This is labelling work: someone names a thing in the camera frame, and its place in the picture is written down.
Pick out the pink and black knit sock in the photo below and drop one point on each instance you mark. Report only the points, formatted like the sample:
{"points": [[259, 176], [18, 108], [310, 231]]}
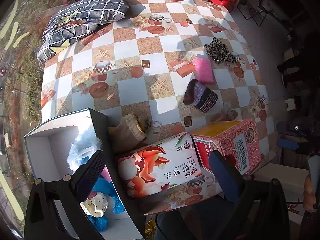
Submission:
{"points": [[199, 96]]}

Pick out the black folding chair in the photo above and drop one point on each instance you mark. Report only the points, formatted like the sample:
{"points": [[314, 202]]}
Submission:
{"points": [[256, 10]]}

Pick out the leopard print fabric scrunchie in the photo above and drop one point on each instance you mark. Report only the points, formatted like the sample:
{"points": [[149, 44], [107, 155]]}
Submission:
{"points": [[219, 52]]}

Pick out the person's hand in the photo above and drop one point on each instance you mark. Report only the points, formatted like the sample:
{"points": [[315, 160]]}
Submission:
{"points": [[309, 198]]}

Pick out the white polka dot scrunchie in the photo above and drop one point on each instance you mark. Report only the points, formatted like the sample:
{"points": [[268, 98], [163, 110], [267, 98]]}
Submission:
{"points": [[95, 206]]}

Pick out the pink foam sponge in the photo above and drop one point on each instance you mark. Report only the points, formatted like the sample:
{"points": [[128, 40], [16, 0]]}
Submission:
{"points": [[203, 71], [105, 174]]}

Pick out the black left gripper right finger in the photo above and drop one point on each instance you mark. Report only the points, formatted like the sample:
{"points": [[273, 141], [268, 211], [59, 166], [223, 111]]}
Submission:
{"points": [[259, 209]]}

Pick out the beige knit pouch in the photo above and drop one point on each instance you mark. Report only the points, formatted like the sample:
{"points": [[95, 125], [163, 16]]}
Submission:
{"points": [[131, 130]]}

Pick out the light blue mesh bath puff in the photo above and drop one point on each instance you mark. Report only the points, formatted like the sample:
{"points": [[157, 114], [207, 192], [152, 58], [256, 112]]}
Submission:
{"points": [[84, 146]]}

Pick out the checkered patterned tablecloth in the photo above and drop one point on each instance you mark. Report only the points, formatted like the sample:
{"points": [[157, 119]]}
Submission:
{"points": [[143, 64]]}

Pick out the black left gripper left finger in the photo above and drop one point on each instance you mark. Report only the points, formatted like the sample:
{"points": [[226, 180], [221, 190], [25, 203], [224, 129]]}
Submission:
{"points": [[42, 219]]}

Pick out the checkered dark blue pillow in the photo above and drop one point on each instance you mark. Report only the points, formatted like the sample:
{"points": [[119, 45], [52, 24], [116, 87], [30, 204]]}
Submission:
{"points": [[76, 21]]}

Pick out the floral white tissue box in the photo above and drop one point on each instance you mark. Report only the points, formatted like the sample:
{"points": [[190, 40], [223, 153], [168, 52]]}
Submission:
{"points": [[160, 166]]}

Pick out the red patterned carton box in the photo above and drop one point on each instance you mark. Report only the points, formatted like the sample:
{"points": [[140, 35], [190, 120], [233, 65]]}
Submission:
{"points": [[237, 141]]}

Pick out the white open cardboard box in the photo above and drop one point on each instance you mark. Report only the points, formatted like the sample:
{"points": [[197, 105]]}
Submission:
{"points": [[47, 148]]}

